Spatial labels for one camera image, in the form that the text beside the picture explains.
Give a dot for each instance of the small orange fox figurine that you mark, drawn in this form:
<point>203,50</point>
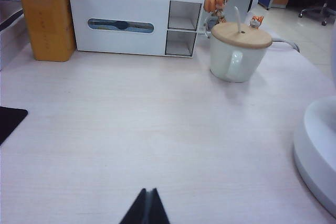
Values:
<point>256,21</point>

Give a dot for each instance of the white spoon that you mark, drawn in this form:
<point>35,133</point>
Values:
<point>238,19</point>

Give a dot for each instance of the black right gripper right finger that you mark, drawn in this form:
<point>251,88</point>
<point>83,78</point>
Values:
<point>157,211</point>

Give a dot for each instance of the large white round base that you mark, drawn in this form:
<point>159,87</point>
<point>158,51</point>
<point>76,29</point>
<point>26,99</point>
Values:
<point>315,155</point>

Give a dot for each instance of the yellow tin box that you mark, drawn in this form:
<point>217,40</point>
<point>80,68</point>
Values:
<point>47,24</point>

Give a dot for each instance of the white tissue box organizer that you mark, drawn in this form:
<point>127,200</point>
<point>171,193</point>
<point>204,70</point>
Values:
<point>118,6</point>

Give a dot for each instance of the office chair base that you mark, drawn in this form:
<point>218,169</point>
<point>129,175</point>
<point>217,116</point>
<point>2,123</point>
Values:
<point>324,11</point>

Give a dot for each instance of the round wooden mug lid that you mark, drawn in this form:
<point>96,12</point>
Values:
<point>236,36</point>

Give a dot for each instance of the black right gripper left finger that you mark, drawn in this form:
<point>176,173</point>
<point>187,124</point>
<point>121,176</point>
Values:
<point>137,211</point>

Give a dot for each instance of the black mouse pad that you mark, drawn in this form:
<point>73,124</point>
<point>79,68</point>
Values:
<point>10,121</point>

